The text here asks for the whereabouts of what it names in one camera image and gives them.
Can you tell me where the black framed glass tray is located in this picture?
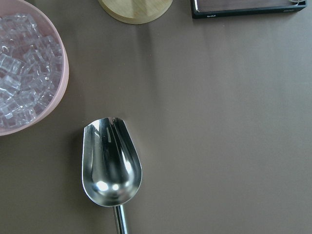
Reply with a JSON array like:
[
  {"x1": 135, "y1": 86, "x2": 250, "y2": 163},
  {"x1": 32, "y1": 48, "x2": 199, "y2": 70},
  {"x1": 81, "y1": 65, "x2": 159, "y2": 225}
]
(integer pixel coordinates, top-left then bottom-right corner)
[{"x1": 191, "y1": 0, "x2": 308, "y2": 19}]

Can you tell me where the pink bowl of ice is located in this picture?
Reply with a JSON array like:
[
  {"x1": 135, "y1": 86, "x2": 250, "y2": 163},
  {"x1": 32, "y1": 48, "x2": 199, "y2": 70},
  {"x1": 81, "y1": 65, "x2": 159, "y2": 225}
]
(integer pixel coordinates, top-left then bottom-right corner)
[{"x1": 0, "y1": 0, "x2": 69, "y2": 136}]

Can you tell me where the steel ice scoop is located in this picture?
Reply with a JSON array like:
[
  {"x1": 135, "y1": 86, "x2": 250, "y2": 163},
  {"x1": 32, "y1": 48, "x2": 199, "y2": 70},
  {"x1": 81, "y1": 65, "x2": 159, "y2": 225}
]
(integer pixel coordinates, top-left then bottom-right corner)
[{"x1": 81, "y1": 117, "x2": 142, "y2": 234}]

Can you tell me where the wooden mug tree stand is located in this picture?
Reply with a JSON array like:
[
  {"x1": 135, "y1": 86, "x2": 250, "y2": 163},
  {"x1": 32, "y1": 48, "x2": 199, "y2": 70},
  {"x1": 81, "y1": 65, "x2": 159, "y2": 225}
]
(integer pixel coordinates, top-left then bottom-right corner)
[{"x1": 98, "y1": 0, "x2": 173, "y2": 24}]

